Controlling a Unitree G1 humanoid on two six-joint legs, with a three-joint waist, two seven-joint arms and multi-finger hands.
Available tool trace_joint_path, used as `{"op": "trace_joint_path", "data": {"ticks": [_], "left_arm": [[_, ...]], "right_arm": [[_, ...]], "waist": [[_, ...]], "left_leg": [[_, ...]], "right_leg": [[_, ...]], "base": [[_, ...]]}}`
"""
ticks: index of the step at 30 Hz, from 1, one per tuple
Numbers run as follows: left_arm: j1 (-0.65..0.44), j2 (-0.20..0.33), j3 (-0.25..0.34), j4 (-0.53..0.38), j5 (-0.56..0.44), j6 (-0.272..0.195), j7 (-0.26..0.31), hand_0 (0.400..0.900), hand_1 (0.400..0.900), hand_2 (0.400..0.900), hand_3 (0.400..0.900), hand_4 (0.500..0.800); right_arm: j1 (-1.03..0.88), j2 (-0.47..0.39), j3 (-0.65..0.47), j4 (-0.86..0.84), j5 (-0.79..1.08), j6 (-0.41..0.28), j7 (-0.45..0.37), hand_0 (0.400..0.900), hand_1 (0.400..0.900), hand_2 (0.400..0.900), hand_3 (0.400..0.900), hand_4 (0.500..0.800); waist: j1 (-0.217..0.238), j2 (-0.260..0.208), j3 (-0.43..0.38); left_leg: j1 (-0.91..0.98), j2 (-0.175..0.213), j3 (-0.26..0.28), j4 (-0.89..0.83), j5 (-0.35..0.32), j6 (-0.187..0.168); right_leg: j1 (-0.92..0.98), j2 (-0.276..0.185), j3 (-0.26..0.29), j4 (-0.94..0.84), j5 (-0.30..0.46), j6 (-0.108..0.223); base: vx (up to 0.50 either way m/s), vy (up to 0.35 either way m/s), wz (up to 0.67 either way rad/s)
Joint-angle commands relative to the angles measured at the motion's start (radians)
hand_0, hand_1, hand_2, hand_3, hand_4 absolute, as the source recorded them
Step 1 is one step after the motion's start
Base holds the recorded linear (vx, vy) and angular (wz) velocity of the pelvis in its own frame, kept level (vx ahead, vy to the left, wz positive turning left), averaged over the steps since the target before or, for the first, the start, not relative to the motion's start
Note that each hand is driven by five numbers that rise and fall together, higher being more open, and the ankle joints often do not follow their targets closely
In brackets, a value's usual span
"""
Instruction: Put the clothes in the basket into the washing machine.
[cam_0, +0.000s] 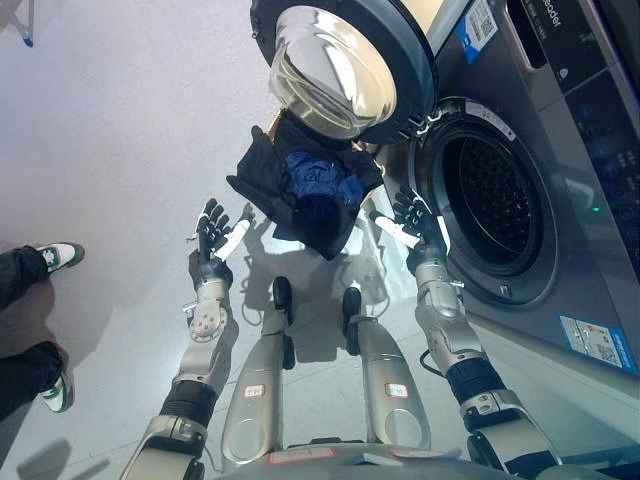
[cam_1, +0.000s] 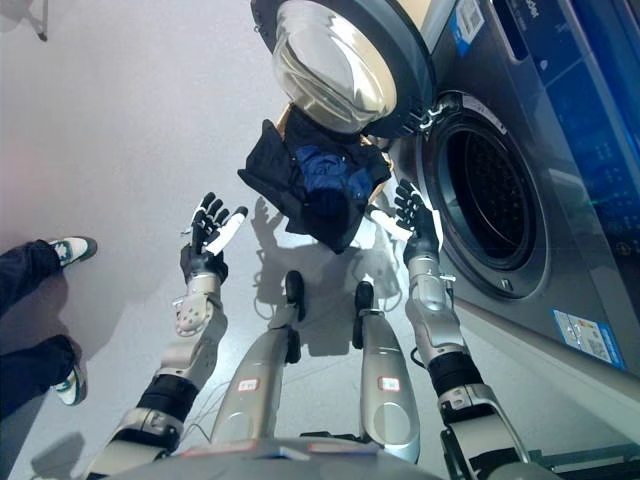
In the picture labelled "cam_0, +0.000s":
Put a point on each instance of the black garment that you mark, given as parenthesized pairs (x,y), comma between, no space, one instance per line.
(265,180)

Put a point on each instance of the black trouser leg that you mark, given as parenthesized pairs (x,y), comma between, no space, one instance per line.
(20,275)
(25,372)

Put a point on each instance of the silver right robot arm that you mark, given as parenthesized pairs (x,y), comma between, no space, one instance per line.
(445,320)

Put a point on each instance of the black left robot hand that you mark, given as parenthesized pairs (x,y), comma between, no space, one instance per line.
(210,235)

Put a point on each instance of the blue white QR sticker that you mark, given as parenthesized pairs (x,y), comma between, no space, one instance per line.
(477,27)

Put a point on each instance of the metal stand with blue foot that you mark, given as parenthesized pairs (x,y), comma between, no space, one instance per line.
(25,25)

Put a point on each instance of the silver robot torso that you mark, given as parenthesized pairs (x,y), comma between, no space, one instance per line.
(350,462)

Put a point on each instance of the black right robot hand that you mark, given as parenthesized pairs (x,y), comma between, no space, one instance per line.
(417,225)

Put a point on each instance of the silver right robot leg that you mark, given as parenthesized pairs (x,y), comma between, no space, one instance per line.
(387,365)

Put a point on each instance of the white green sneaker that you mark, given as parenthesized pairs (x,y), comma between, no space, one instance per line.
(57,395)
(62,255)

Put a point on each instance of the tan laundry basket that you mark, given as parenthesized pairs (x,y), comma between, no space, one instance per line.
(272,125)

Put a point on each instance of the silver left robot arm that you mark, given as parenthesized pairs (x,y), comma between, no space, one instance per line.
(207,320)

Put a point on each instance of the round glass washing machine door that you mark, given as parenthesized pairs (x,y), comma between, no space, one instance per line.
(345,65)

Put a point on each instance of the grey front-load washing machine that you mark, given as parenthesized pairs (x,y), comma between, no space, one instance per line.
(565,175)

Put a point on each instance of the silver robot leg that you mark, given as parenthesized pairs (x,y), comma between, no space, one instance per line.
(260,380)
(387,365)

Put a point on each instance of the silver left robot leg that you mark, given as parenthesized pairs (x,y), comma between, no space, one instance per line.
(260,380)

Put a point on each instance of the white energy label sticker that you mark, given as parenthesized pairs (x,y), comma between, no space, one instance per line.
(597,342)

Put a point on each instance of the blue garment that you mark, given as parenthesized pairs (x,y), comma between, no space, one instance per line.
(315,172)

